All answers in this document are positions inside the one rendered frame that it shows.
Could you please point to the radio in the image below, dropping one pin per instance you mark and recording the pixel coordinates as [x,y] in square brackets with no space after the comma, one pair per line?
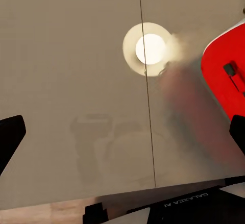
[223,68]

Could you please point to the coffee table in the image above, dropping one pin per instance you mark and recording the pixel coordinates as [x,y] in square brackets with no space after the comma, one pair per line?
[112,96]

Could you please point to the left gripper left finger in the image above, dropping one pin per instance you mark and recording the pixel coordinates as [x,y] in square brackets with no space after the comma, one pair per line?
[12,131]

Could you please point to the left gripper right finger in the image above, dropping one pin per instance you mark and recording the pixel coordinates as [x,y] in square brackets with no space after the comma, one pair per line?
[237,131]

